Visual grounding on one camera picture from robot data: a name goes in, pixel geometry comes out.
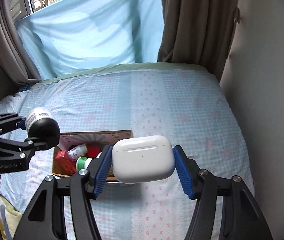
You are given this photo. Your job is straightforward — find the small white pill bottle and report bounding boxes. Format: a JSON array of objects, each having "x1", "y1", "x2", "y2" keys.
[{"x1": 68, "y1": 144, "x2": 87, "y2": 161}]

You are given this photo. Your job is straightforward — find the grey left curtain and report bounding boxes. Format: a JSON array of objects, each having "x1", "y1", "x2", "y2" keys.
[{"x1": 0, "y1": 0, "x2": 41, "y2": 85}]

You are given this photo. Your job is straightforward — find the red cosmetic box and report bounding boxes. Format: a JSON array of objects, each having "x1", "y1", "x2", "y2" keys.
[{"x1": 54, "y1": 150, "x2": 76, "y2": 176}]

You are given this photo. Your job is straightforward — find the brown curtain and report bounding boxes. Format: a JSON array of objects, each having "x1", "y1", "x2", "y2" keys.
[{"x1": 158, "y1": 0, "x2": 240, "y2": 80}]

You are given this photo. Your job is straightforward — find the white earbuds case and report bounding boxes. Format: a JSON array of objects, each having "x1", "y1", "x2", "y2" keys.
[{"x1": 112, "y1": 135, "x2": 175, "y2": 184}]

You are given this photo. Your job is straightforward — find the white jar black lid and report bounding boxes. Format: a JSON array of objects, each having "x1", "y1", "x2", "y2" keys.
[{"x1": 25, "y1": 107, "x2": 60, "y2": 148}]

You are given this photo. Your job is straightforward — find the brown cardboard box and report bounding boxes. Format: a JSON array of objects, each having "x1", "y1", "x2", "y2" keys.
[{"x1": 53, "y1": 130, "x2": 133, "y2": 177}]

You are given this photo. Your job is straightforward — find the light blue curtain sheet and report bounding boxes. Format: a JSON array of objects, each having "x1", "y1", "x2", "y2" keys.
[{"x1": 15, "y1": 0, "x2": 164, "y2": 79}]

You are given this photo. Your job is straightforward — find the red silver cream jar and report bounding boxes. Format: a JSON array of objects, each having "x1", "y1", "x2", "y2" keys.
[{"x1": 87, "y1": 144, "x2": 100, "y2": 159}]

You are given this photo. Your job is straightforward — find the green white lidded bottle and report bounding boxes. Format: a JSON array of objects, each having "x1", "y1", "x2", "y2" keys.
[{"x1": 76, "y1": 157, "x2": 93, "y2": 172}]

